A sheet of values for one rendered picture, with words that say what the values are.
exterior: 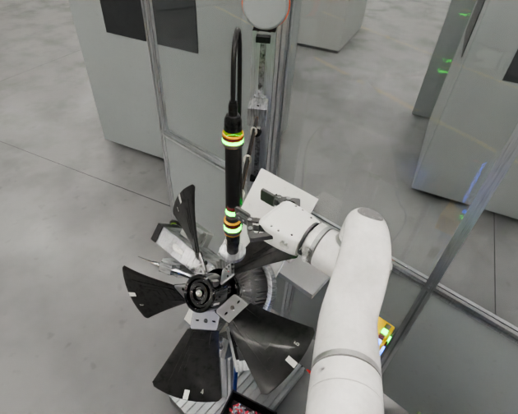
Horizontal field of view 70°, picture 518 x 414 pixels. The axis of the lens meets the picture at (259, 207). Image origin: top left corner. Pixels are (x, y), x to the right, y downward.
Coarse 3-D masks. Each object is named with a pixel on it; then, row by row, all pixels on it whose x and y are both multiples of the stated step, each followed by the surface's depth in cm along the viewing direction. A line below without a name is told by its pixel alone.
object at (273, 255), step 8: (248, 248) 118; (256, 248) 113; (264, 248) 111; (272, 248) 109; (248, 256) 113; (256, 256) 111; (264, 256) 109; (272, 256) 107; (280, 256) 105; (288, 256) 104; (296, 256) 103; (240, 264) 113; (248, 264) 111; (256, 264) 109; (264, 264) 107; (240, 272) 111
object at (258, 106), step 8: (256, 96) 139; (264, 96) 139; (248, 104) 135; (256, 104) 135; (264, 104) 136; (248, 112) 134; (256, 112) 134; (264, 112) 133; (248, 120) 136; (264, 120) 135
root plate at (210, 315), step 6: (210, 312) 121; (192, 318) 118; (198, 318) 119; (204, 318) 120; (210, 318) 121; (216, 318) 121; (192, 324) 119; (198, 324) 119; (204, 324) 120; (210, 324) 121; (216, 324) 122
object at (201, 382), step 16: (192, 336) 118; (208, 336) 120; (176, 352) 118; (192, 352) 118; (208, 352) 120; (176, 368) 118; (192, 368) 119; (208, 368) 120; (160, 384) 119; (176, 384) 119; (192, 384) 119; (208, 384) 120; (192, 400) 119; (208, 400) 119
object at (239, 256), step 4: (224, 244) 99; (240, 244) 99; (220, 248) 98; (224, 248) 98; (240, 248) 98; (244, 248) 98; (220, 252) 97; (224, 252) 97; (240, 252) 97; (244, 252) 97; (220, 256) 97; (224, 256) 96; (228, 256) 96; (232, 256) 96; (236, 256) 96; (240, 256) 96; (244, 256) 97; (224, 260) 96; (228, 260) 95; (232, 260) 95; (236, 260) 95; (240, 260) 96
